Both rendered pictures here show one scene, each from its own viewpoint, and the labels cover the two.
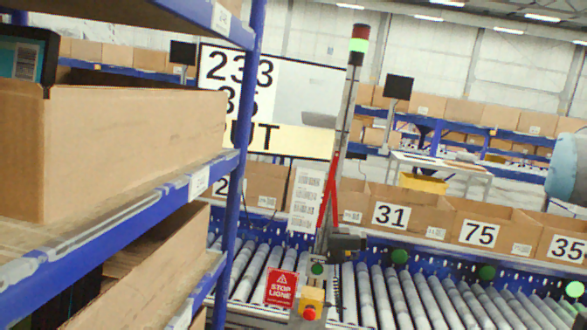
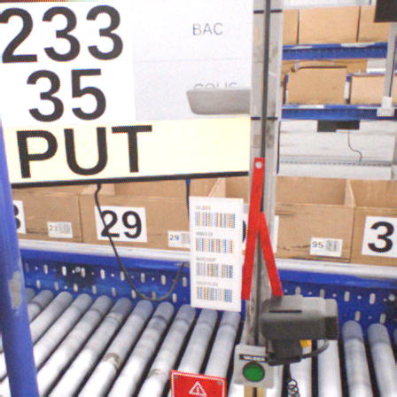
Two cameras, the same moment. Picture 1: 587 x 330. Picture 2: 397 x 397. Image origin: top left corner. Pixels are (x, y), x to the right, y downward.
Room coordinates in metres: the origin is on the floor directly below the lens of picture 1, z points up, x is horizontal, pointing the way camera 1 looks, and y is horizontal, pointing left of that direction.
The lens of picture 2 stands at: (0.29, -0.11, 1.48)
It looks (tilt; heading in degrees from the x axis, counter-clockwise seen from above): 20 degrees down; 12
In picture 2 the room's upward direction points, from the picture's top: 2 degrees counter-clockwise
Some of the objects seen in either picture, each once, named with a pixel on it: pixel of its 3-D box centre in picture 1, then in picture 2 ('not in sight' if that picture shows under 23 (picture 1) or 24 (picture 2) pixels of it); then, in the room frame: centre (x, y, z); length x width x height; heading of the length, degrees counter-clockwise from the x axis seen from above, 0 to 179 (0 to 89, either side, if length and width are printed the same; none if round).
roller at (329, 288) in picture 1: (332, 287); (299, 376); (1.34, -0.21, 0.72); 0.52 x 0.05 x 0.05; 176
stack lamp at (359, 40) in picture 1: (359, 40); not in sight; (1.07, -0.11, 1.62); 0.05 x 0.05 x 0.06
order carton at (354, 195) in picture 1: (327, 195); (280, 214); (1.80, -0.16, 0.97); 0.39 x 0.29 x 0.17; 86
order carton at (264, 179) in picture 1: (250, 182); (154, 208); (1.83, 0.23, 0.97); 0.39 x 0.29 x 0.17; 85
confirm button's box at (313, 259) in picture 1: (317, 266); (254, 367); (1.04, -0.11, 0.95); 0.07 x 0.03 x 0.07; 86
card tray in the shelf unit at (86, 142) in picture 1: (62, 111); not in sight; (0.45, 0.30, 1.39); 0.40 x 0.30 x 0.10; 175
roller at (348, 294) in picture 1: (348, 291); (329, 379); (1.33, -0.28, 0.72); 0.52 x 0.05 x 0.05; 176
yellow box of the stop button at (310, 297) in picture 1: (322, 305); not in sight; (1.01, -0.14, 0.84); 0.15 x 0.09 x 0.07; 86
